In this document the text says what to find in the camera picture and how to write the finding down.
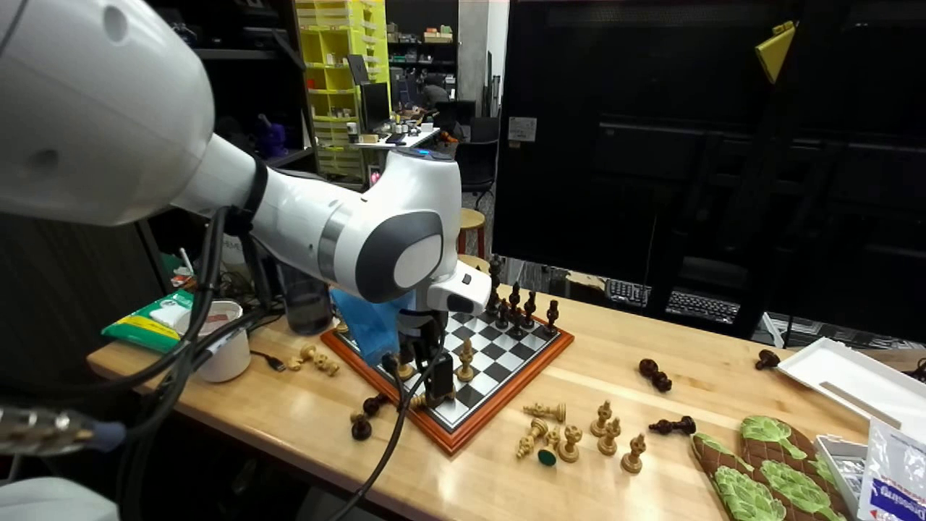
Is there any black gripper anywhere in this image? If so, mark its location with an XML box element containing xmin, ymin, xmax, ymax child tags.
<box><xmin>387</xmin><ymin>309</ymin><xmax>464</xmax><ymax>408</ymax></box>

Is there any dark glass jar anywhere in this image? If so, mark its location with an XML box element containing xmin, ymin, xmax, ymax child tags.
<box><xmin>279</xmin><ymin>262</ymin><xmax>337</xmax><ymax>335</ymax></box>

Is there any wooden stool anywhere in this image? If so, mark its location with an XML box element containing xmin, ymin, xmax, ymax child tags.
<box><xmin>458</xmin><ymin>205</ymin><xmax>491</xmax><ymax>262</ymax></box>

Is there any white plastic cup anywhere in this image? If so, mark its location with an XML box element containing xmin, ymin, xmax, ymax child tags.
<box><xmin>191</xmin><ymin>299</ymin><xmax>259</xmax><ymax>389</ymax></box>

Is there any black keyboard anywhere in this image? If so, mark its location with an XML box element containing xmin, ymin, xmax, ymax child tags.
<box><xmin>597</xmin><ymin>279</ymin><xmax>748</xmax><ymax>328</ymax></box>

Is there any green wipes bag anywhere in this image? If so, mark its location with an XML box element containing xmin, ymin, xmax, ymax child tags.
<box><xmin>98</xmin><ymin>286</ymin><xmax>198</xmax><ymax>357</ymax></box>

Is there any yellow storage rack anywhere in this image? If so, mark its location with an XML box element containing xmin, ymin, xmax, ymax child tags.
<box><xmin>290</xmin><ymin>0</ymin><xmax>393</xmax><ymax>185</ymax></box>

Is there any black shelving unit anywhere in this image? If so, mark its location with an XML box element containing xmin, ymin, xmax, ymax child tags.
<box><xmin>198</xmin><ymin>0</ymin><xmax>321</xmax><ymax>173</ymax></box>

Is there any green and brown leafy mat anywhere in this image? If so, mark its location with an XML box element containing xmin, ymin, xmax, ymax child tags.
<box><xmin>761</xmin><ymin>457</ymin><xmax>853</xmax><ymax>521</ymax></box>
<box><xmin>736</xmin><ymin>414</ymin><xmax>820</xmax><ymax>476</ymax></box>
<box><xmin>690</xmin><ymin>431</ymin><xmax>791</xmax><ymax>521</ymax></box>

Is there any black partition panel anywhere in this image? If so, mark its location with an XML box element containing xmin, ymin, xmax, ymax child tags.
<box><xmin>489</xmin><ymin>0</ymin><xmax>926</xmax><ymax>341</ymax></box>

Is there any clear plastic container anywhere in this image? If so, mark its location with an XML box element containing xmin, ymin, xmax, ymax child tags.
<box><xmin>814</xmin><ymin>431</ymin><xmax>873</xmax><ymax>497</ymax></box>

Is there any white paper sheet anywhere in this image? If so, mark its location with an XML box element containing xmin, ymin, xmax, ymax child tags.
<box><xmin>775</xmin><ymin>335</ymin><xmax>926</xmax><ymax>434</ymax></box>

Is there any yellow triangular flag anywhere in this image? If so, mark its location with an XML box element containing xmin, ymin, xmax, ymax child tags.
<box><xmin>753</xmin><ymin>21</ymin><xmax>803</xmax><ymax>88</ymax></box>

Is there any plastic bag with blue print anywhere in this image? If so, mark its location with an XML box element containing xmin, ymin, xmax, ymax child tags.
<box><xmin>853</xmin><ymin>416</ymin><xmax>926</xmax><ymax>521</ymax></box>

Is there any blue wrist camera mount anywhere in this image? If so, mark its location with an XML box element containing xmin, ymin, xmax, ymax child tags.
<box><xmin>329</xmin><ymin>286</ymin><xmax>429</xmax><ymax>364</ymax></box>

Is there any chess board with brown frame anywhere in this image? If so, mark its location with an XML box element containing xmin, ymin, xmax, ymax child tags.
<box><xmin>319</xmin><ymin>286</ymin><xmax>580</xmax><ymax>457</ymax></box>

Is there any black coiled power cable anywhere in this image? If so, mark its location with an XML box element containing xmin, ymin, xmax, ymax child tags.
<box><xmin>246</xmin><ymin>344</ymin><xmax>290</xmax><ymax>377</ymax></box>

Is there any silver cable connector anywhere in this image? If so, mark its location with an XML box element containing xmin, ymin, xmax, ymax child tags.
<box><xmin>0</xmin><ymin>402</ymin><xmax>131</xmax><ymax>457</ymax></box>

